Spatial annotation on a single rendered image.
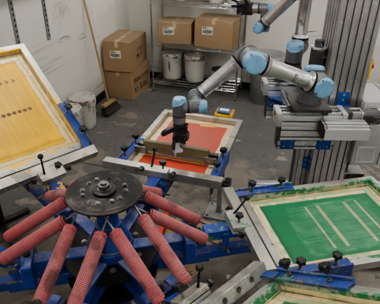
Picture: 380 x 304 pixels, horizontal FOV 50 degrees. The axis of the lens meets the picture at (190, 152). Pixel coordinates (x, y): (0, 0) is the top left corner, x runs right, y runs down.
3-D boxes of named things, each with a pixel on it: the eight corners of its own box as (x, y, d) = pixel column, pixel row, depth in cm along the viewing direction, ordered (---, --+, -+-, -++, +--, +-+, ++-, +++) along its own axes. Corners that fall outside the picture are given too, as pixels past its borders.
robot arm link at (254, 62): (330, 73, 233) (244, 42, 220) (341, 83, 220) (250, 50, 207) (319, 92, 239) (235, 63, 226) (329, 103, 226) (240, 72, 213)
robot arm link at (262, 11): (271, 17, 288) (273, 5, 283) (256, 15, 292) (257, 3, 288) (274, 15, 294) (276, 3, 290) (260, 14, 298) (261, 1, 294)
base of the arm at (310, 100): (317, 97, 254) (320, 82, 249) (324, 107, 241) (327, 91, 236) (293, 97, 254) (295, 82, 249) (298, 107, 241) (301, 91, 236)
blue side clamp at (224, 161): (221, 159, 251) (221, 149, 247) (229, 160, 250) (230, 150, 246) (208, 186, 226) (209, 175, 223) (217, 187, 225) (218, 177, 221)
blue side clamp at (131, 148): (137, 145, 265) (137, 136, 261) (144, 146, 264) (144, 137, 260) (116, 169, 240) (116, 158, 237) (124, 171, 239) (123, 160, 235)
